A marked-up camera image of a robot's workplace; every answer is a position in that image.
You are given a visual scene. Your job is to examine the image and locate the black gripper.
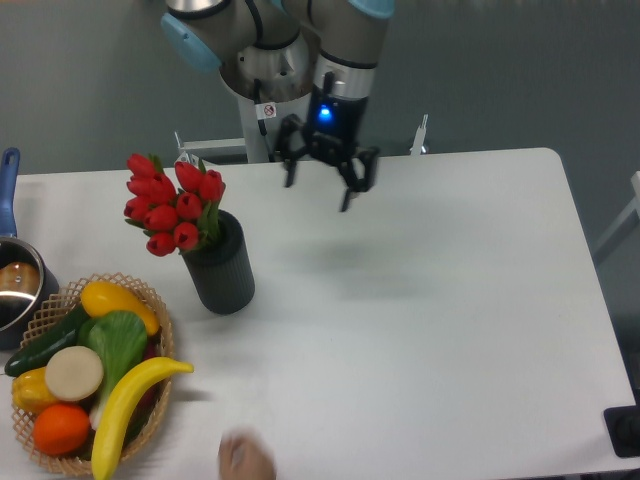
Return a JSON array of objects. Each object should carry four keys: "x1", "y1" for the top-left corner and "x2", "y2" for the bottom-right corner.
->
[{"x1": 277, "y1": 89, "x2": 380, "y2": 213}]

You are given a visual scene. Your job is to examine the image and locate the red tulip bouquet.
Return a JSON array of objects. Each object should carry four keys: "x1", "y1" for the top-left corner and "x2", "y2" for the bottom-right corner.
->
[{"x1": 124, "y1": 153, "x2": 226, "y2": 257}]

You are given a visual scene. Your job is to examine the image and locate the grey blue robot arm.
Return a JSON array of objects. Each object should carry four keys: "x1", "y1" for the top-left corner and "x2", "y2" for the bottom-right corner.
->
[{"x1": 160, "y1": 0, "x2": 395, "y2": 210}]

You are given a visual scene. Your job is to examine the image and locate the dark grey ribbed vase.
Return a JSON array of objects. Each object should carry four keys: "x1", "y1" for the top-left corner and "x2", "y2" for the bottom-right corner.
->
[{"x1": 182, "y1": 210, "x2": 255, "y2": 315}]

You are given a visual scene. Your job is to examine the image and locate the blurred human hand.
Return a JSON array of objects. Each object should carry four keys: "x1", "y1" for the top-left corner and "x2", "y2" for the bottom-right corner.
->
[{"x1": 218, "y1": 431, "x2": 277, "y2": 480}]

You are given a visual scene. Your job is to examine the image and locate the yellow squash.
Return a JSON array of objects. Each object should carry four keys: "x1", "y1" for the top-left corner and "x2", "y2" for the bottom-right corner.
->
[{"x1": 80, "y1": 281, "x2": 160, "y2": 337}]

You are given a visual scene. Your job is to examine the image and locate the green leafy vegetable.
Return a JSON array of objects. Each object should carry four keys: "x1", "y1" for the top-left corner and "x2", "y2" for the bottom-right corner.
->
[{"x1": 78, "y1": 310, "x2": 147, "y2": 431}]

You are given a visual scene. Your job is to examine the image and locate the woven wicker basket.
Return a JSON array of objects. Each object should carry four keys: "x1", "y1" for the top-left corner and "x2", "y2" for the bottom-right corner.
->
[{"x1": 11, "y1": 272, "x2": 175, "y2": 477}]

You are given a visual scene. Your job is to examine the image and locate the white object right edge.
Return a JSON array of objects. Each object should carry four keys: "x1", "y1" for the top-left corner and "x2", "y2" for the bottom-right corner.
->
[{"x1": 592, "y1": 171, "x2": 639, "y2": 266}]

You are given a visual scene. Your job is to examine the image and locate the dark green cucumber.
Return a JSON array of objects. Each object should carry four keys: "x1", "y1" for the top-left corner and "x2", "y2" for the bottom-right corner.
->
[{"x1": 4, "y1": 304, "x2": 90, "y2": 377}]

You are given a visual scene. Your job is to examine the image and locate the beige round disc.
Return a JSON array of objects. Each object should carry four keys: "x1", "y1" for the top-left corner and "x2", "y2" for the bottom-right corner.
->
[{"x1": 45, "y1": 346, "x2": 104, "y2": 402}]

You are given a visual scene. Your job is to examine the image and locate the yellow banana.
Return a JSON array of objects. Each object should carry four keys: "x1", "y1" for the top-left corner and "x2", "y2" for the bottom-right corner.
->
[{"x1": 91, "y1": 357, "x2": 195, "y2": 480}]

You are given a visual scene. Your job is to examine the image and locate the yellow bell pepper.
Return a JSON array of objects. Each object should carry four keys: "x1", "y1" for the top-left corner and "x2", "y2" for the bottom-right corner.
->
[{"x1": 12, "y1": 367, "x2": 59, "y2": 414}]

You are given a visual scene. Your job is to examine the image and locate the orange fruit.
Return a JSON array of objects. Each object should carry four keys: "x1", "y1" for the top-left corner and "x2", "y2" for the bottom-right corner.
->
[{"x1": 33, "y1": 403, "x2": 90, "y2": 456}]

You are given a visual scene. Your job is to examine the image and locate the black device at edge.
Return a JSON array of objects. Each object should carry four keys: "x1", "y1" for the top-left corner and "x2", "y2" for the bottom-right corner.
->
[{"x1": 603, "y1": 405, "x2": 639, "y2": 458}]

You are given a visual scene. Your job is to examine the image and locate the blue handled saucepan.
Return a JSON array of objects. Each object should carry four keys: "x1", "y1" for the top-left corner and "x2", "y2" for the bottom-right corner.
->
[{"x1": 1, "y1": 147, "x2": 59, "y2": 351}]

